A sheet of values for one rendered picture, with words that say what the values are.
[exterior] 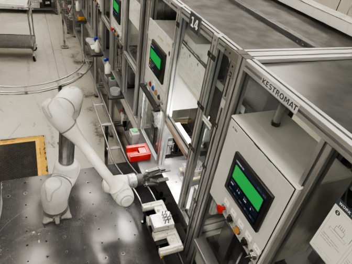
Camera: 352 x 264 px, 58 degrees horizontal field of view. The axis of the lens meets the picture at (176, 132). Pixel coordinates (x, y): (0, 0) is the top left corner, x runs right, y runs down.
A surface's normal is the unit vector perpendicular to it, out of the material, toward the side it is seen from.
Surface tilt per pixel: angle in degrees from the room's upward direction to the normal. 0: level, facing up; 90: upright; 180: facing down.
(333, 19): 90
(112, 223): 0
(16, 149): 0
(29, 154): 0
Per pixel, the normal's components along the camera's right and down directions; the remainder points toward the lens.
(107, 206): 0.14, -0.79
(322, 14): -0.92, 0.12
